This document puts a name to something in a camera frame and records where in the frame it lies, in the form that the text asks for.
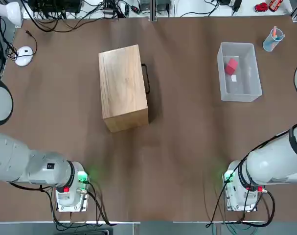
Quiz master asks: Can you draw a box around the small red bag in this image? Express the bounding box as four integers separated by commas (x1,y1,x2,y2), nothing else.
224,57,240,75

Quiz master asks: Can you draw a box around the light wooden drawer cabinet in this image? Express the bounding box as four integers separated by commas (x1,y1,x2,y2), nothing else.
98,44,150,134

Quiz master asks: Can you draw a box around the clear plastic box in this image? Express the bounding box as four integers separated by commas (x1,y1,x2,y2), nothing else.
216,42,263,102

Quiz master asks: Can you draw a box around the black electronics box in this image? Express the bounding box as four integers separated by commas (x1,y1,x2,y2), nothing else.
27,0,82,13

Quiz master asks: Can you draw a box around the black power supply unit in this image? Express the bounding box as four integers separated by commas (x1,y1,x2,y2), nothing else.
155,0,171,13
140,0,152,12

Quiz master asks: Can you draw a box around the white desk lamp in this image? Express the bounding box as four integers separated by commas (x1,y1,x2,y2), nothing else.
0,1,34,67

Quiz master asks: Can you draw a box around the clear plastic cup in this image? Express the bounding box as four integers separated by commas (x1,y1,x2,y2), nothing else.
262,25,286,52

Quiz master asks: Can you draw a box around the red orange toy car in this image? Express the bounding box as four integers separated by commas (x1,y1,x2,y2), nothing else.
268,0,284,11

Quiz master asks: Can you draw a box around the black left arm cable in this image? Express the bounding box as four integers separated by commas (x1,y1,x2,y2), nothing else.
10,180,117,226

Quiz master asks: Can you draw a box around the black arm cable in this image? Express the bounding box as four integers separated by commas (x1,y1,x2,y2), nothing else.
206,127,290,228
10,180,117,226

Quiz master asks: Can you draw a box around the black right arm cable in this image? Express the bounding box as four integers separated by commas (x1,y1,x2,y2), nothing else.
206,127,290,228

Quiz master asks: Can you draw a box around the aluminium frame post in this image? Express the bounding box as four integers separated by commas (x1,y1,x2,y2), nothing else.
150,0,157,22

